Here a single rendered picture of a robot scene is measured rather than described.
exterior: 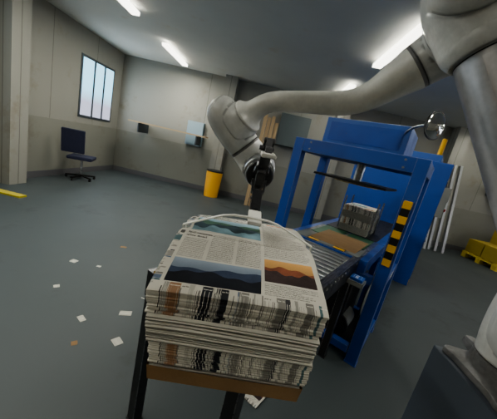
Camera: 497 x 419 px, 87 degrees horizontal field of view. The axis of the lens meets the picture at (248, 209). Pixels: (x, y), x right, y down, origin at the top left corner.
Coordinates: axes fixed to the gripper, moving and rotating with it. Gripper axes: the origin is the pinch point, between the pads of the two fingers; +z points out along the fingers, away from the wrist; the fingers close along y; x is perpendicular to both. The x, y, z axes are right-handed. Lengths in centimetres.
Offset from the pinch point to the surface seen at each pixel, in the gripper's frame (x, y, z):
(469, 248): -565, 162, -533
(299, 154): -36, 1, -163
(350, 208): -106, 45, -198
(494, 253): -571, 145, -481
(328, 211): -237, 161, -622
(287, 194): -34, 36, -161
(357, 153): -72, -9, -137
